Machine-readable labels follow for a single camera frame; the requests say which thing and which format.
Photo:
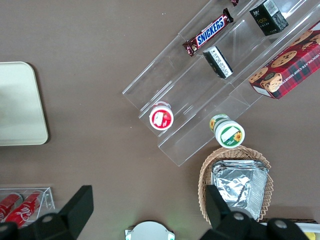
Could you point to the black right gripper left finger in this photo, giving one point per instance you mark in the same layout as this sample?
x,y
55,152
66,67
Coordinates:
x,y
75,210

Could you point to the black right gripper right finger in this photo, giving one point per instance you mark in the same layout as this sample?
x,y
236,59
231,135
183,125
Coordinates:
x,y
220,215

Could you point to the light wicker basket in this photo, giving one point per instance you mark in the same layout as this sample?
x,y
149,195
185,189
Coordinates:
x,y
205,175

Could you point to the cream plastic tray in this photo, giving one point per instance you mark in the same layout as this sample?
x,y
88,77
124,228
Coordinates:
x,y
20,105

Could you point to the clear acrylic bottle rack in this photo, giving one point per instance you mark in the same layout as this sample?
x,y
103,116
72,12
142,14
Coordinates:
x,y
48,200

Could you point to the silver foil container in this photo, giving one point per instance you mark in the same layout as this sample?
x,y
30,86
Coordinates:
x,y
240,185

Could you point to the red cola bottle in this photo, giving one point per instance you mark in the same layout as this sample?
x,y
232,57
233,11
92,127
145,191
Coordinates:
x,y
23,210
8,205

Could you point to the green lid yoghurt cup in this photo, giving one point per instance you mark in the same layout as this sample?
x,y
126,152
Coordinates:
x,y
228,135

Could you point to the white rectangular snack bin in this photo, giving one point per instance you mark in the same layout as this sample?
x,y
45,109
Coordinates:
x,y
310,227

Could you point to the yellow snack packet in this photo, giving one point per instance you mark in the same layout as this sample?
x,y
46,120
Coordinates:
x,y
313,236

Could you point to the clear acrylic stepped shelf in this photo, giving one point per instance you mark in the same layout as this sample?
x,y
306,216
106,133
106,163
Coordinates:
x,y
200,105

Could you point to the red lid yoghurt cup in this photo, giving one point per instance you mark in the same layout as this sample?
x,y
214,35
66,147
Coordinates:
x,y
161,117

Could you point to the small black box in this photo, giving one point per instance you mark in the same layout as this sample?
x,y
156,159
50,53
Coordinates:
x,y
268,17
218,62

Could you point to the red tartan cookie box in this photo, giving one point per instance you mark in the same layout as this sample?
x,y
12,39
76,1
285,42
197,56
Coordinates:
x,y
287,67

